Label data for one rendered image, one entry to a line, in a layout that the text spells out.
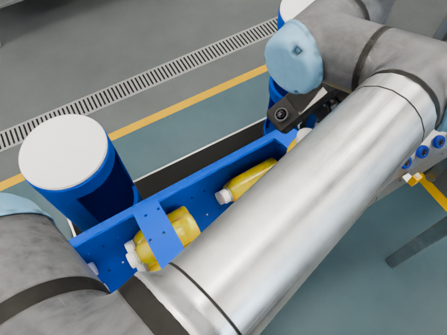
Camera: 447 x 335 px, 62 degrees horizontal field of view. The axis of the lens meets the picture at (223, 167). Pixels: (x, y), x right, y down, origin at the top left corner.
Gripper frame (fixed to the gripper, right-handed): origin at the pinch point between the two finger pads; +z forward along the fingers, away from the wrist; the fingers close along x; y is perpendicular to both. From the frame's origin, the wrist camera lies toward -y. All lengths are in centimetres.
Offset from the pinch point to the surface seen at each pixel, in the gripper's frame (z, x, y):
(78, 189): 41, 39, -48
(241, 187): 30.3, 8.8, -8.6
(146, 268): 34, 4, -40
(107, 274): 45, 11, -51
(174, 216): 30.0, 10.9, -27.9
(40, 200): 142, 107, -86
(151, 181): 127, 76, -24
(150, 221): 19.1, 8.4, -33.7
